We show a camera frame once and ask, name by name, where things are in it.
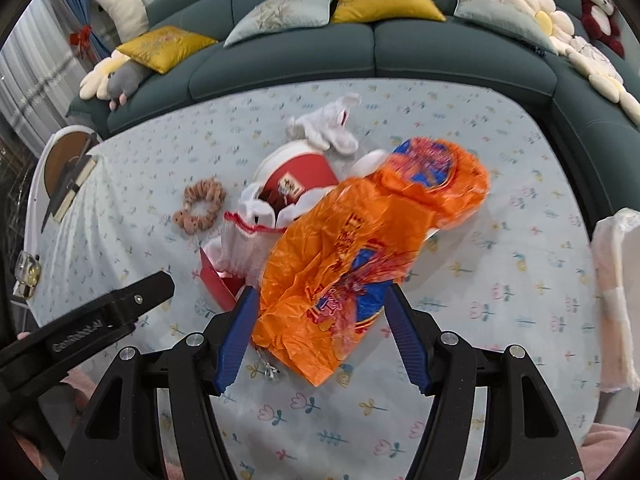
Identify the brown fabric scrunchie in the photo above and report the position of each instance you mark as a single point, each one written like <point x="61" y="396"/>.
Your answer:
<point x="212" y="195"/>

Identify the teal sofa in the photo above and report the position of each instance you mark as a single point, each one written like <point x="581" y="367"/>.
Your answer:
<point x="290" y="62"/>

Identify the white sheer curtain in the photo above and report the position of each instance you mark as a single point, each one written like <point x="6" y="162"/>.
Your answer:
<point x="35" y="60"/>

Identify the light blue embroidered cushion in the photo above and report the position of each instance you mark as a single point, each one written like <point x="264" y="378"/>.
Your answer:
<point x="495" y="17"/>
<point x="280" y="15"/>

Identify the small glass jar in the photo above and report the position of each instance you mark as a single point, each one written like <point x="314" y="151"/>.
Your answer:
<point x="27" y="270"/>

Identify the red paper box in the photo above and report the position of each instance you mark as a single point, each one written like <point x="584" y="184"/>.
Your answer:
<point x="220" y="282"/>

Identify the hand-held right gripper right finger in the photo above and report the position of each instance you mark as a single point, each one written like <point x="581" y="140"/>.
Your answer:
<point x="405" y="347"/>

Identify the orange plastic bag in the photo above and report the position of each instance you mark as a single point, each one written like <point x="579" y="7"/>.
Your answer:
<point x="345" y="255"/>

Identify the grey plush toy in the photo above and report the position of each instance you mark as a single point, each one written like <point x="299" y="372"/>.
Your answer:
<point x="125" y="82"/>

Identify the round white side table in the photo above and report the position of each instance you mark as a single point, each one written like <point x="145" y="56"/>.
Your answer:
<point x="57" y="152"/>

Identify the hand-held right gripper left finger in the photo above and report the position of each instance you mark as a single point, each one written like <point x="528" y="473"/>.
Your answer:
<point x="235" y="342"/>

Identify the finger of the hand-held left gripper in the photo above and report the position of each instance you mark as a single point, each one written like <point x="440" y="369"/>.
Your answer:
<point x="145" y="292"/>

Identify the trash bin with white liner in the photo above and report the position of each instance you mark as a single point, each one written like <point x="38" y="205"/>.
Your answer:
<point x="617" y="300"/>

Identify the red and white bear plush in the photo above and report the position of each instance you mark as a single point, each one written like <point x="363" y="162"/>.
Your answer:
<point x="600" y="12"/>

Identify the red curtain tie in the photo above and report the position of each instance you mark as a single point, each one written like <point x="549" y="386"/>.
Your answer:
<point x="80" y="40"/>

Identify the pale folded cloth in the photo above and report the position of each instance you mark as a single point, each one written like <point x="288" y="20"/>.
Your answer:
<point x="590" y="50"/>

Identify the cream flower plush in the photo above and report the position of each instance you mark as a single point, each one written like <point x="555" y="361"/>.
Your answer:
<point x="97" y="77"/>

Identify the small metal clip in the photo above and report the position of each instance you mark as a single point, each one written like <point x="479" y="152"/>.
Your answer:
<point x="268" y="367"/>

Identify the white crumpled cloth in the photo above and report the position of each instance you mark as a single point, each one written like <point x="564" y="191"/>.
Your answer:
<point x="325" y="122"/>

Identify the dark notebook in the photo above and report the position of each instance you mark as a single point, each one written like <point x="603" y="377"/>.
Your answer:
<point x="70" y="187"/>

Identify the red paper cup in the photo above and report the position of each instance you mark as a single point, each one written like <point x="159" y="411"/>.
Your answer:
<point x="300" y="170"/>

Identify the white red-trimmed plastic bag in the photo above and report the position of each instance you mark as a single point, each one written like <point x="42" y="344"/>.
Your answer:
<point x="245" y="245"/>

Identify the white and black plush toy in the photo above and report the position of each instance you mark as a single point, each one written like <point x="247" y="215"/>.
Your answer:
<point x="122" y="7"/>

